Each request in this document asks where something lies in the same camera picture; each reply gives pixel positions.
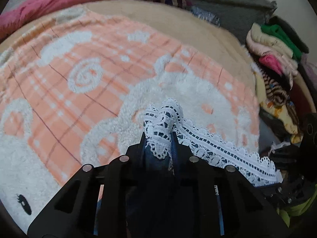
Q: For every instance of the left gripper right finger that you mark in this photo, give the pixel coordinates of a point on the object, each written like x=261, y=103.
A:
x=216, y=202

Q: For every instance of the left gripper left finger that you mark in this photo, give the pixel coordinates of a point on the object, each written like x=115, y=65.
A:
x=72, y=211

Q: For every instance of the blue denim pants lace hem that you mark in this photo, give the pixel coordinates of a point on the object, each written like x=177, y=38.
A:
x=160, y=123

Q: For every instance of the pile of folded clothes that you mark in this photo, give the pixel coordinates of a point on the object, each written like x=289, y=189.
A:
x=285, y=79

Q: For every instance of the peach white fleece blanket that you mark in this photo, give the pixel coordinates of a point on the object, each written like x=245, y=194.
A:
x=53, y=124

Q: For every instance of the grey quilted headboard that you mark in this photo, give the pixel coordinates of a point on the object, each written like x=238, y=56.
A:
x=238, y=16

